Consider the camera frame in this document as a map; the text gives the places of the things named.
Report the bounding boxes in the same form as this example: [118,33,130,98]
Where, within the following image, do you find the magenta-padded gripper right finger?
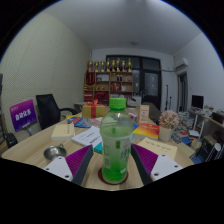
[130,143,184,187]

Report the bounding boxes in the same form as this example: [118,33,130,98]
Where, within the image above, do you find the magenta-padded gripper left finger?
[43,144,95,187]

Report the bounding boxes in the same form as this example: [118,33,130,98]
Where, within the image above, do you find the green drink bottle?
[99,97,135,185]

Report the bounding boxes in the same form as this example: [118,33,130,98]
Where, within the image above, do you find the small metal cup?
[43,143,68,161]

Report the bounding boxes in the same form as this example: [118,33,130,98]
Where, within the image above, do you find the pale yellow book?
[136,136,179,161]
[50,123,76,141]

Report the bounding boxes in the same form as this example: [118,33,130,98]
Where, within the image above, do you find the orange red book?
[132,122,161,140]

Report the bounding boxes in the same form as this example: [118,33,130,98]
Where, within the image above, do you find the white printed booklet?
[71,125,103,148]

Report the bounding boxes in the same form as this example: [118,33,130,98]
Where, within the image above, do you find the flat round red coaster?
[97,166,130,186]

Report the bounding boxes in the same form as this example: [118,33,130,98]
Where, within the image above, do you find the dark wooden stool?
[196,134,214,158]

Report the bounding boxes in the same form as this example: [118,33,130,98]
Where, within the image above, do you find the pink flowers in white pot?
[158,109,181,143]

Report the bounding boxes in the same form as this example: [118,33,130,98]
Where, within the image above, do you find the blue colourful book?
[66,116,93,129]

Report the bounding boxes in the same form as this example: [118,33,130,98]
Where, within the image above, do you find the stack of books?
[178,111,194,131]

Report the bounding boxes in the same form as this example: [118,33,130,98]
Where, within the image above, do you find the white round stool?
[205,142,223,163]

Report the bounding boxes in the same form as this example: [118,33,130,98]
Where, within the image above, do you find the black textured chair back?
[2,132,19,149]

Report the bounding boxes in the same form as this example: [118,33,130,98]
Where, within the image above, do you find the small standing framed card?
[136,104,151,125]

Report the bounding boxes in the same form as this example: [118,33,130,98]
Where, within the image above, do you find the black swivel office chair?
[35,93,79,131]

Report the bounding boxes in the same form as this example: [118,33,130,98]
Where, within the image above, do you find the purple sign board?
[9,99,38,133]

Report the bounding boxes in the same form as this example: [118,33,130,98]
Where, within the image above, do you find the long cluttered side desk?
[188,108,224,141]

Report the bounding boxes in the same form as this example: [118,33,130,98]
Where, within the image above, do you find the yellow gift box red ribbon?
[81,99,106,119]

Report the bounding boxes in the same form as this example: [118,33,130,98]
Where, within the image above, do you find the black tripod stand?
[164,84,173,111]

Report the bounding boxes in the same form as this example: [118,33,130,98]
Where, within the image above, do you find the black computer monitor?
[191,94,205,110]

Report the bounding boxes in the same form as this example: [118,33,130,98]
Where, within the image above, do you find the black box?
[211,111,224,124]

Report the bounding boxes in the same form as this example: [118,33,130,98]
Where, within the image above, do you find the dark glass double door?
[105,54,162,111]

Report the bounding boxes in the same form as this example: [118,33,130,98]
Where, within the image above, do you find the wooden shelf unit with trophies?
[83,58,134,103]

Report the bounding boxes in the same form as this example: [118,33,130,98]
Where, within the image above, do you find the white wall air conditioner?
[173,57,190,72]

